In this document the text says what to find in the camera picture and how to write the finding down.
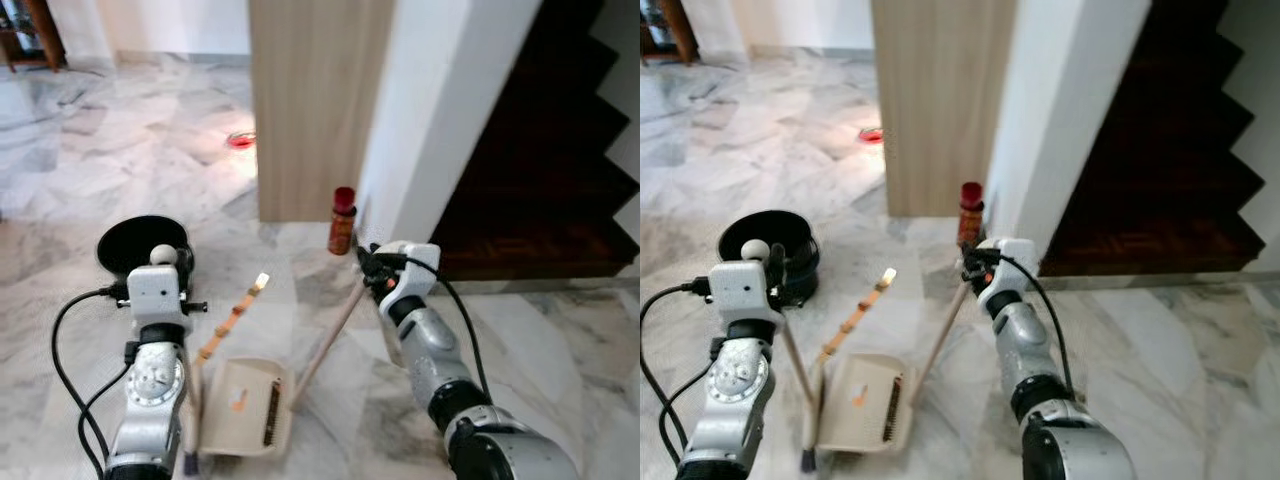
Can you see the wooden broom stick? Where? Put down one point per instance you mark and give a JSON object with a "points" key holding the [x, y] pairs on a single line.
{"points": [[330, 345], [940, 345]]}

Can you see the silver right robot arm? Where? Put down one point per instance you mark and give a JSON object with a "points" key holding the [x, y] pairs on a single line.
{"points": [[440, 360], [1030, 350]]}

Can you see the red floor object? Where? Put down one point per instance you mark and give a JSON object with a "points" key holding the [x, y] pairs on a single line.
{"points": [[871, 135], [241, 140]]}

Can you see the black round bin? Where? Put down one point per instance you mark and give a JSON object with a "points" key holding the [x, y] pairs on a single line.
{"points": [[130, 240], [790, 228]]}

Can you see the brown bottle with red cap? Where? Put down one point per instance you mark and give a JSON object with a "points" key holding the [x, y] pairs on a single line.
{"points": [[342, 225], [970, 215]]}

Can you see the orange striped wooden stick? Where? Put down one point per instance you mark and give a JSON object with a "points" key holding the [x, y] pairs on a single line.
{"points": [[855, 318], [232, 318]]}

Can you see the light wooden cabinet panel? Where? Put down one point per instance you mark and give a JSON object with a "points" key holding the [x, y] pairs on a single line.
{"points": [[940, 110], [320, 110]]}

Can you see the small dark brush head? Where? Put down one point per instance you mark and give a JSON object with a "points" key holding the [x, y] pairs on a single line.
{"points": [[807, 461], [190, 463]]}

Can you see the dark wooden staircase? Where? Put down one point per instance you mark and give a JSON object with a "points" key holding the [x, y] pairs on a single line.
{"points": [[1150, 150], [540, 150]]}

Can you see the dark wooden furniture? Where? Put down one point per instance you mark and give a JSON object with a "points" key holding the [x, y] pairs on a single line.
{"points": [[665, 30], [30, 35]]}

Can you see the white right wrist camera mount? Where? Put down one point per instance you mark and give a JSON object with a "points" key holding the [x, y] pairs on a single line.
{"points": [[415, 265], [1010, 262]]}

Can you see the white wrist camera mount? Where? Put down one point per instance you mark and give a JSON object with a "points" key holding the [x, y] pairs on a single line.
{"points": [[1010, 262], [158, 295], [740, 292], [415, 265]]}

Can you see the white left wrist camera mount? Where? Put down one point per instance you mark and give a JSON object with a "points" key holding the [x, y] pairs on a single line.
{"points": [[740, 292], [158, 295]]}

